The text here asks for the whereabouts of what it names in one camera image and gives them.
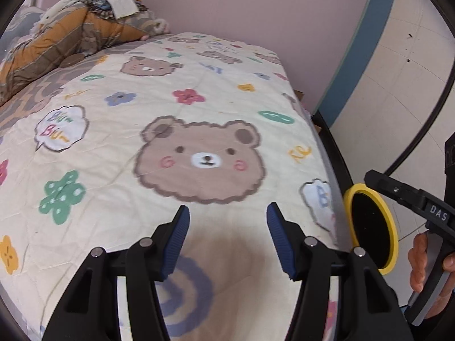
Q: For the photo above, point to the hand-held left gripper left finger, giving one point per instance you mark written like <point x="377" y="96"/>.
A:
<point x="176" y="241"/>

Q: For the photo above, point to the white wardrobe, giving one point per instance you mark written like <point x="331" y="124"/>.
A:
<point x="391" y="78"/>

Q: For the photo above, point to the pink white plush toy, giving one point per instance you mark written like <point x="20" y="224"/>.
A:
<point x="156" y="25"/>

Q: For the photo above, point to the yellow rimmed trash bin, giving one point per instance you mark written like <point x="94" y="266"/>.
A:
<point x="369" y="227"/>

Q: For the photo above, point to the person's right hand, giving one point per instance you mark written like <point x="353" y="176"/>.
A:
<point x="417" y="263"/>

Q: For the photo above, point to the pile of clothes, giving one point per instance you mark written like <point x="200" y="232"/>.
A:
<point x="121" y="5"/>

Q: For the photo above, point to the brown orange quilt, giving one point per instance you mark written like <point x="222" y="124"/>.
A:
<point x="53" y="42"/>

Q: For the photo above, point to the grey tufted headboard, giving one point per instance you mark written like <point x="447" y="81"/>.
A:
<point x="21" y="21"/>

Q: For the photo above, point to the brown cardboard box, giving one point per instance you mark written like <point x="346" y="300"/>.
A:
<point x="300" y="96"/>

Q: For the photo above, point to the bear print blanket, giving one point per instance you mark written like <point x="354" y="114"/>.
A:
<point x="213" y="113"/>

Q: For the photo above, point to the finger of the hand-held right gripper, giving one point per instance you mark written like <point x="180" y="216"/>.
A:
<point x="401" y="193"/>

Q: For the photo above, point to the person's right forearm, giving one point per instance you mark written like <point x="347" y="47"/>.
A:
<point x="430" y="328"/>

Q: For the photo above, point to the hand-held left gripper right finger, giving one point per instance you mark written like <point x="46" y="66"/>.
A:
<point x="280" y="241"/>

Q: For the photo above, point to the grey zigzag bed sheet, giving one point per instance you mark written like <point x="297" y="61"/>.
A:
<point x="28" y="103"/>

